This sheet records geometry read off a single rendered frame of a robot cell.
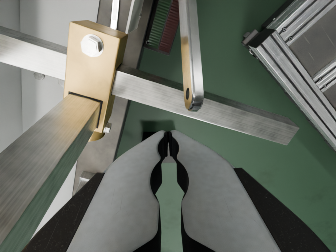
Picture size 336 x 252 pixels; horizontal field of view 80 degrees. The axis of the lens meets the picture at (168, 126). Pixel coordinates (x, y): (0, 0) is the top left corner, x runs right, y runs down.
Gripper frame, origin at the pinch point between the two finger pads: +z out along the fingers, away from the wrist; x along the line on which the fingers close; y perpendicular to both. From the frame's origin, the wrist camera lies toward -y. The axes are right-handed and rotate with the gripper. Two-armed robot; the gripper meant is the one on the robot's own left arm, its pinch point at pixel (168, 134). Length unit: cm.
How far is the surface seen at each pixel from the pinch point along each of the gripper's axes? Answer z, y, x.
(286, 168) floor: 95, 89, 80
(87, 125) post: 6.3, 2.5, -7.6
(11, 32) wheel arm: 13.8, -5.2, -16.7
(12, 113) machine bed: 30.2, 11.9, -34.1
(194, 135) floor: 95, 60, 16
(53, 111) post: 6.4, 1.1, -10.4
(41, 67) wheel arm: 12.1, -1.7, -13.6
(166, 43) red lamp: 25.2, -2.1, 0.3
